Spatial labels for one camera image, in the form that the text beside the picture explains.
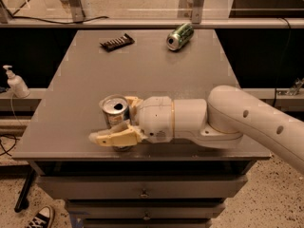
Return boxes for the top grey drawer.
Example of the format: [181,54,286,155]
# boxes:
[37,175,247,200]

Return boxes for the metal bracket on rail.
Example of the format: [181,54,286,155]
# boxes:
[277,78,304,96]

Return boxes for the black cable on floor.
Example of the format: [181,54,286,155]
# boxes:
[0,133,18,158]

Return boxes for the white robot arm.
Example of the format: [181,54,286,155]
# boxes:
[89,85,304,173]

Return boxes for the silver blue redbull can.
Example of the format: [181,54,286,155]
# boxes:
[99,94,134,153]

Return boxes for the grey drawer cabinet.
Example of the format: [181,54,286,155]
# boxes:
[14,30,270,228]

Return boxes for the middle grey drawer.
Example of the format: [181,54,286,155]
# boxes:
[66,199,225,219]

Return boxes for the white pump bottle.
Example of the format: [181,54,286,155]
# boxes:
[3,65,30,98]

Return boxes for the black white sneaker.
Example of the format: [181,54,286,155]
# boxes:
[25,205,54,228]

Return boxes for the dark rxbar chocolate bar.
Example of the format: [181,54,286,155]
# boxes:
[101,33,135,52]

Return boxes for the black table leg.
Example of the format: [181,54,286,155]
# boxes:
[14,169,35,213]

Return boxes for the black cable on ledge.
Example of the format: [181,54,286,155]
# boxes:
[6,3,110,25]

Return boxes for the green soda can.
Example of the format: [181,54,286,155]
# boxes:
[166,24,194,51]

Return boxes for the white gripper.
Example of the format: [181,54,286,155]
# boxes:
[88,96,173,147]

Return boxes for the grey drawer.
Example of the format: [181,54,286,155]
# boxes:
[37,175,247,200]
[66,199,225,219]

